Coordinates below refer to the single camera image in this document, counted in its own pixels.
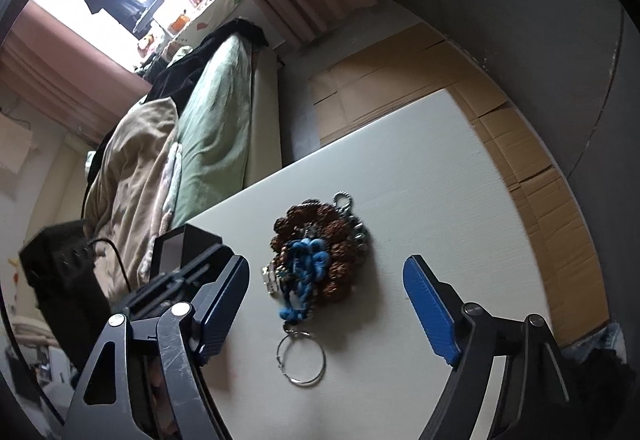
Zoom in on black jewelry box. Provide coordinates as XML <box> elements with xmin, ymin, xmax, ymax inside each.
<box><xmin>150</xmin><ymin>223</ymin><xmax>222</xmax><ymax>281</ymax></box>

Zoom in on flattened cardboard sheets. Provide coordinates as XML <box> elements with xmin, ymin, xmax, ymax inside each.
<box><xmin>307</xmin><ymin>22</ymin><xmax>613</xmax><ymax>348</ymax></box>

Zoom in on brown bead bracelet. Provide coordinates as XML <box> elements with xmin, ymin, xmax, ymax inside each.
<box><xmin>271</xmin><ymin>201</ymin><xmax>369</xmax><ymax>305</ymax></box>

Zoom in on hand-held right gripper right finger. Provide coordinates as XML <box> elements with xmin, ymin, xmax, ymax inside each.
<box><xmin>402</xmin><ymin>255</ymin><xmax>573</xmax><ymax>440</ymax></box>

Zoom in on dark cloth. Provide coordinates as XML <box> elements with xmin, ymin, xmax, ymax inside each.
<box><xmin>562</xmin><ymin>322</ymin><xmax>628</xmax><ymax>440</ymax></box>

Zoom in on black cable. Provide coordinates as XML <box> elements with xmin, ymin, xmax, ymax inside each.
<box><xmin>87</xmin><ymin>238</ymin><xmax>133</xmax><ymax>293</ymax></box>

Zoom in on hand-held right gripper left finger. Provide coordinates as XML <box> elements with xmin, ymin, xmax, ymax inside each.
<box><xmin>62</xmin><ymin>254</ymin><xmax>251</xmax><ymax>440</ymax></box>

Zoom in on printed window seat cushion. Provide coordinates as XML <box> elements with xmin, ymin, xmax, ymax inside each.
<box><xmin>165</xmin><ymin>0</ymin><xmax>251</xmax><ymax>50</ymax></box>

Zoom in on black clothing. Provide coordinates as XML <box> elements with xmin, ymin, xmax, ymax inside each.
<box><xmin>135</xmin><ymin>18</ymin><xmax>268</xmax><ymax>105</ymax></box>

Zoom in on beige blanket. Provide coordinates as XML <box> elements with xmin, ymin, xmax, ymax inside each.
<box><xmin>82</xmin><ymin>98</ymin><xmax>181</xmax><ymax>301</ymax></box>

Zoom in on silver hoop earring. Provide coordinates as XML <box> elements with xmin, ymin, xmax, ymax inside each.
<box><xmin>276</xmin><ymin>327</ymin><xmax>327</xmax><ymax>387</ymax></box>

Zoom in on blue bead bracelet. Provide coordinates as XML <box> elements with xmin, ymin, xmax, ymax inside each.
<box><xmin>278</xmin><ymin>237</ymin><xmax>332</xmax><ymax>323</ymax></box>

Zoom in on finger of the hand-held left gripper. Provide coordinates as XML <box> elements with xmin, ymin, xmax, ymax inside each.
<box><xmin>125</xmin><ymin>247</ymin><xmax>233</xmax><ymax>321</ymax></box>

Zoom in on white bead charm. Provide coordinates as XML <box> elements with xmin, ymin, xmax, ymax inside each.
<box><xmin>261</xmin><ymin>264</ymin><xmax>282</xmax><ymax>295</ymax></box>

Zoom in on bed with green sheet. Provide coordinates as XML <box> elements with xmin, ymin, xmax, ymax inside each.
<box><xmin>172</xmin><ymin>36</ymin><xmax>256</xmax><ymax>231</ymax></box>

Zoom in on paper sheet on wall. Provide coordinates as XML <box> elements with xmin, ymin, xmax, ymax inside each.
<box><xmin>0</xmin><ymin>112</ymin><xmax>36</xmax><ymax>193</ymax></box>

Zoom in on white bed base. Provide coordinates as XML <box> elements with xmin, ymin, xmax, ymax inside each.
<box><xmin>244</xmin><ymin>50</ymin><xmax>284</xmax><ymax>181</ymax></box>

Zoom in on silver metal bead bracelet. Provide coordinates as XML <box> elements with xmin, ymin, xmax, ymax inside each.
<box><xmin>331</xmin><ymin>191</ymin><xmax>372</xmax><ymax>253</ymax></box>

